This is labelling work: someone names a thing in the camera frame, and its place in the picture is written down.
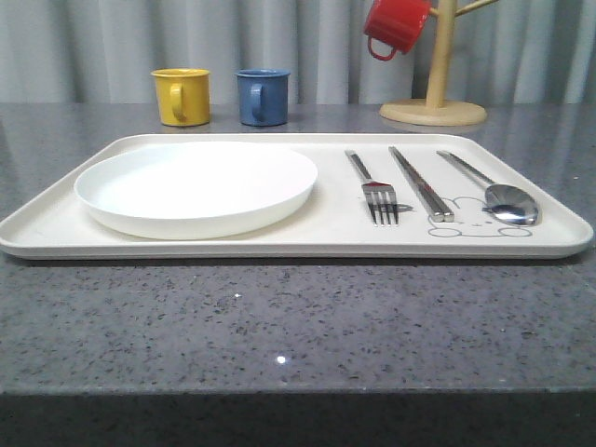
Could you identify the silver fork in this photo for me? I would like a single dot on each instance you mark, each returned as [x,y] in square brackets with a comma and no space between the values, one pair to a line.
[380,197]

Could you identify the silver chopstick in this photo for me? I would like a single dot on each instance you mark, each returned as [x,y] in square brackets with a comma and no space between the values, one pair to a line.
[433,208]
[449,214]

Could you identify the silver spoon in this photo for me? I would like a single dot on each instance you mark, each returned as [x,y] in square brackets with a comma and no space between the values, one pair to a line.
[507,203]

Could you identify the white round plate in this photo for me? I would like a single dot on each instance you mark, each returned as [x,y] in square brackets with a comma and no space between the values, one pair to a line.
[196,190]

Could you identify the cream tray with bunny print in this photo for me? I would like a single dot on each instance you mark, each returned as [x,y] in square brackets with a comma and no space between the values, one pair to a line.
[334,221]

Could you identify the blue mug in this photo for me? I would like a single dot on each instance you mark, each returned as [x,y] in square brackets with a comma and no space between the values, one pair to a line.
[263,96]

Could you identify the yellow mug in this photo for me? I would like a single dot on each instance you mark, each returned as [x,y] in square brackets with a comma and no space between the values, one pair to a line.
[183,96]

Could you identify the wooden mug tree stand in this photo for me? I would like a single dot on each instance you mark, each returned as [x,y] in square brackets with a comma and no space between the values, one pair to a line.
[435,109]

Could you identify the red mug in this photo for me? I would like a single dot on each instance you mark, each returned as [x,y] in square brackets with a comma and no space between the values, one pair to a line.
[395,23]

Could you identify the grey curtain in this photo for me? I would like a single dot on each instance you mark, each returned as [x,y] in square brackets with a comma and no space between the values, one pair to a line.
[104,51]

